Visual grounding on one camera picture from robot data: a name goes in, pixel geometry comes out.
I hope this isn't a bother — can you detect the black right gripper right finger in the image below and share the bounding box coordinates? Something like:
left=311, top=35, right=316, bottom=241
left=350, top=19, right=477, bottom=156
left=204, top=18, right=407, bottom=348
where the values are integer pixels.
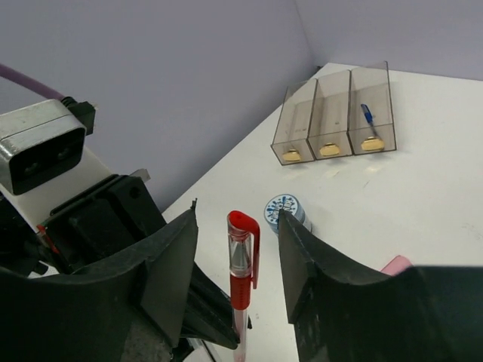
left=278, top=212, right=482, bottom=361

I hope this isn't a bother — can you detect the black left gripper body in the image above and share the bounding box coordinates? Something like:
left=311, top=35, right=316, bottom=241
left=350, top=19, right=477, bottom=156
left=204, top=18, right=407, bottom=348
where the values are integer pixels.
left=1, top=175, right=166, bottom=276

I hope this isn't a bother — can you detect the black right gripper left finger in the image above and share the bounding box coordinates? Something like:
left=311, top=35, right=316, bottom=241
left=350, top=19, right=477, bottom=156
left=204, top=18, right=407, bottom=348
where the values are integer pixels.
left=1, top=209, right=198, bottom=361

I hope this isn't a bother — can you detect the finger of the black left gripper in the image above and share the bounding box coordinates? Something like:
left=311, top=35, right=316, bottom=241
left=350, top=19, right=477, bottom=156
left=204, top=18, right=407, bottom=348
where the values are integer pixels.
left=180, top=263, right=239, bottom=349

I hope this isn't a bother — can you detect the blue gel pen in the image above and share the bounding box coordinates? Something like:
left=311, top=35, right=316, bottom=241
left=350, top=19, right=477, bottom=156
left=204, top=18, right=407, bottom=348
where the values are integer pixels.
left=360, top=103, right=380, bottom=140

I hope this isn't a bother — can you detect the blue ink jar left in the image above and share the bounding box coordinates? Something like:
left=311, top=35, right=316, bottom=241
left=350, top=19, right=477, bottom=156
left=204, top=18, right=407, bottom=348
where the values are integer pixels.
left=263, top=193, right=313, bottom=237

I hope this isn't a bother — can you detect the clear three-compartment organizer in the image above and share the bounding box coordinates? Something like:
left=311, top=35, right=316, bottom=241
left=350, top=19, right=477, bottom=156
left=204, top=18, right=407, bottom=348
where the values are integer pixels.
left=271, top=61, right=397, bottom=166

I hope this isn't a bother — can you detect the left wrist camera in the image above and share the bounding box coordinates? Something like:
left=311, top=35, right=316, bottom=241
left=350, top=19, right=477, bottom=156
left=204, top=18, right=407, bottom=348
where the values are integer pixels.
left=1, top=100, right=117, bottom=231

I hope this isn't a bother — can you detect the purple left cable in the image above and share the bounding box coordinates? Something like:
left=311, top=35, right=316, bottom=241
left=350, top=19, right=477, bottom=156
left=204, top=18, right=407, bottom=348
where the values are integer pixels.
left=0, top=63, right=65, bottom=102

